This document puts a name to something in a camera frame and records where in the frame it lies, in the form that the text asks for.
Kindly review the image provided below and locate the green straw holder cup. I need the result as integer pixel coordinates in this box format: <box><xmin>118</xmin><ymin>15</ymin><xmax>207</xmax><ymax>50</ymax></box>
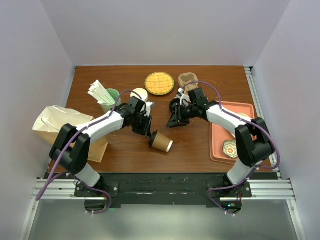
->
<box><xmin>98</xmin><ymin>88</ymin><xmax>122</xmax><ymax>113</ymax></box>

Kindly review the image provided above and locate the white wrapped straws bundle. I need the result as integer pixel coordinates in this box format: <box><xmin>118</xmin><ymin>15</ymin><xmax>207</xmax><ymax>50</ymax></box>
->
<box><xmin>87</xmin><ymin>80</ymin><xmax>109</xmax><ymax>102</ymax></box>

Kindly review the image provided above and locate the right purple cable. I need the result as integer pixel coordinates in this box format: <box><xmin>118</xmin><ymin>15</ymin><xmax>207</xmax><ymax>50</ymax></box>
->
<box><xmin>182</xmin><ymin>80</ymin><xmax>282</xmax><ymax>216</ymax></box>

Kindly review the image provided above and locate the aluminium frame rail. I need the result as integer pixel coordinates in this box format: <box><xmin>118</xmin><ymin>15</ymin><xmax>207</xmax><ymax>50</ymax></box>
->
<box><xmin>19</xmin><ymin>178</ymin><xmax>307</xmax><ymax>240</ymax></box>

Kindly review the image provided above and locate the floral patterned small dish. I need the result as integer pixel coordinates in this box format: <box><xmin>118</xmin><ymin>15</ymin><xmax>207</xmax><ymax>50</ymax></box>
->
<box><xmin>222</xmin><ymin>139</ymin><xmax>238</xmax><ymax>159</ymax></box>

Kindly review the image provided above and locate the white square bowl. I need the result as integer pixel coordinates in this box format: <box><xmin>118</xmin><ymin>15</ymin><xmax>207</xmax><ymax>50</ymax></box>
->
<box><xmin>236</xmin><ymin>112</ymin><xmax>252</xmax><ymax>121</ymax></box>

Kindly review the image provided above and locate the cardboard cup carrier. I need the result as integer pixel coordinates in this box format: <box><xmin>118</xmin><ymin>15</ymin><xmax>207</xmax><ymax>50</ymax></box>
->
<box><xmin>178</xmin><ymin>72</ymin><xmax>199</xmax><ymax>95</ymax></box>

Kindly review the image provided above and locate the black coffee cup lid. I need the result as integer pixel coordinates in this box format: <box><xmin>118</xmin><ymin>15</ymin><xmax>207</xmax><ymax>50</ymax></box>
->
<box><xmin>148</xmin><ymin>130</ymin><xmax>158</xmax><ymax>148</ymax></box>

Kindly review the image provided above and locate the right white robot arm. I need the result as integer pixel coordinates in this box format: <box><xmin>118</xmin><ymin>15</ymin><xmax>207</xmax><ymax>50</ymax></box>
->
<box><xmin>166</xmin><ymin>87</ymin><xmax>275</xmax><ymax>197</ymax></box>

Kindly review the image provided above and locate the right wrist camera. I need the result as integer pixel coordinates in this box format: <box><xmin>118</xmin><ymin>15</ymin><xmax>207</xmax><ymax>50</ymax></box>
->
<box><xmin>176</xmin><ymin>87</ymin><xmax>190</xmax><ymax>102</ymax></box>

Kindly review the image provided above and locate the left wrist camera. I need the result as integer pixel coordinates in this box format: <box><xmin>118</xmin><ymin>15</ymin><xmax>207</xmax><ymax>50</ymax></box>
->
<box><xmin>145</xmin><ymin>101</ymin><xmax>155</xmax><ymax>112</ymax></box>

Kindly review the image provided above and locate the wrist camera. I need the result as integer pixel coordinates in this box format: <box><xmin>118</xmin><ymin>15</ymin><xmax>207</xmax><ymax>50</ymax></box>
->
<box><xmin>176</xmin><ymin>87</ymin><xmax>190</xmax><ymax>102</ymax></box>
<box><xmin>145</xmin><ymin>101</ymin><xmax>155</xmax><ymax>112</ymax></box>

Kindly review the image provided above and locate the brown paper coffee cup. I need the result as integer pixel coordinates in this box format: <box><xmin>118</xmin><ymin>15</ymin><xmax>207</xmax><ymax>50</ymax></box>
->
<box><xmin>153</xmin><ymin>131</ymin><xmax>173</xmax><ymax>153</ymax></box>

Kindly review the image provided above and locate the brown paper bag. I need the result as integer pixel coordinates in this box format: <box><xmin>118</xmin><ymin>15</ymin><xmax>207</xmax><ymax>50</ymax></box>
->
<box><xmin>32</xmin><ymin>105</ymin><xmax>109</xmax><ymax>163</ymax></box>

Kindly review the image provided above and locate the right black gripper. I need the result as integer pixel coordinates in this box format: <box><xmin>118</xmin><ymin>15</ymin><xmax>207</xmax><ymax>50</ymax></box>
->
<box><xmin>166</xmin><ymin>102</ymin><xmax>198</xmax><ymax>128</ymax></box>

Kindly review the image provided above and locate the stack of black lids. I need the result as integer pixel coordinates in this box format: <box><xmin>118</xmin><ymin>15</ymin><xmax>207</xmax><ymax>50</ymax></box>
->
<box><xmin>169</xmin><ymin>98</ymin><xmax>180</xmax><ymax>113</ymax></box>

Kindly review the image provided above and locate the stack of paper cups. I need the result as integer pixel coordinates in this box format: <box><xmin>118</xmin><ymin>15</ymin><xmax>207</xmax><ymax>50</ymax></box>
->
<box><xmin>130</xmin><ymin>88</ymin><xmax>148</xmax><ymax>102</ymax></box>

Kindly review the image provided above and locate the yellow woven coaster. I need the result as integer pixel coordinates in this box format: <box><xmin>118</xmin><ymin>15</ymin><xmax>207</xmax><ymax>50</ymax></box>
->
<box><xmin>144</xmin><ymin>72</ymin><xmax>175</xmax><ymax>96</ymax></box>

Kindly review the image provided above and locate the pink plastic tray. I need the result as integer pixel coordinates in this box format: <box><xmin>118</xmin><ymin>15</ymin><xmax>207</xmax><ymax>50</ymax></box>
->
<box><xmin>209</xmin><ymin>100</ymin><xmax>261</xmax><ymax>166</ymax></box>

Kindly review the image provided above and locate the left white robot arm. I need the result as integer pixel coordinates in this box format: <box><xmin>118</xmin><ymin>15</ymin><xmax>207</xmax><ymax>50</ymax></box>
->
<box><xmin>49</xmin><ymin>96</ymin><xmax>155</xmax><ymax>196</ymax></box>

